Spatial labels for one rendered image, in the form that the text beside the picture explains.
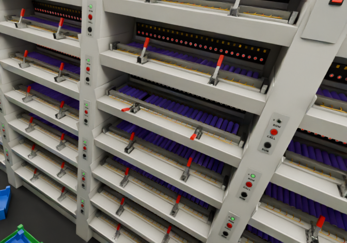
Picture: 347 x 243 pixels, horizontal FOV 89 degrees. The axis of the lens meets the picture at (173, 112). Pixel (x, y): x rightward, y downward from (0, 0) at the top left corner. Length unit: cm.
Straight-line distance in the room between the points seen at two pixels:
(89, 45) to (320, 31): 72
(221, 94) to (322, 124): 26
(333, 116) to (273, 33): 26
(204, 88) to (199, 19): 20
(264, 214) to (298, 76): 47
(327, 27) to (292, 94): 16
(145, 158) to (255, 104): 48
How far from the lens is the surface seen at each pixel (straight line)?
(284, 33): 55
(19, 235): 131
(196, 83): 56
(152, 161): 77
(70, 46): 88
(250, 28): 55
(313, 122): 58
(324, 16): 56
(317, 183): 68
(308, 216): 81
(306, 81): 55
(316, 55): 55
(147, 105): 71
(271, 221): 76
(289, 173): 65
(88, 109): 86
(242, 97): 55
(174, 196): 87
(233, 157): 61
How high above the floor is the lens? 120
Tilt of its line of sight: 21 degrees down
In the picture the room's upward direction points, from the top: 13 degrees clockwise
